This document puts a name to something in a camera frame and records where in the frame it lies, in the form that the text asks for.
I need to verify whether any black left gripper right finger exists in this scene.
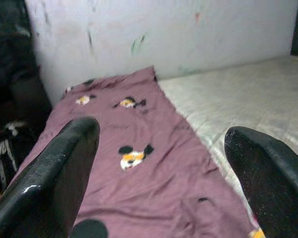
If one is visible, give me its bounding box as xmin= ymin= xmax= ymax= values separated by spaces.
xmin=224 ymin=125 xmax=298 ymax=238

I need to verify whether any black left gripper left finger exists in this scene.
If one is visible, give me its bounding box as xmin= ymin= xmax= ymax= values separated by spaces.
xmin=0 ymin=117 xmax=101 ymax=238

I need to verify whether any pink cartoon mouse blanket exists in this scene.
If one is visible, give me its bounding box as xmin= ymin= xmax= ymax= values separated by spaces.
xmin=4 ymin=65 xmax=268 ymax=238

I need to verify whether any black white striped bag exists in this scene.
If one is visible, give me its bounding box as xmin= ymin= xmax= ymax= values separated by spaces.
xmin=0 ymin=120 xmax=37 ymax=193

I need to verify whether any white quilted mattress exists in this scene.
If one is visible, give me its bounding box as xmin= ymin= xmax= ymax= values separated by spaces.
xmin=157 ymin=55 xmax=298 ymax=224

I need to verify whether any black patterned garment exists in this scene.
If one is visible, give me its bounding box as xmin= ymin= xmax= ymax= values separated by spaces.
xmin=0 ymin=0 xmax=53 ymax=134

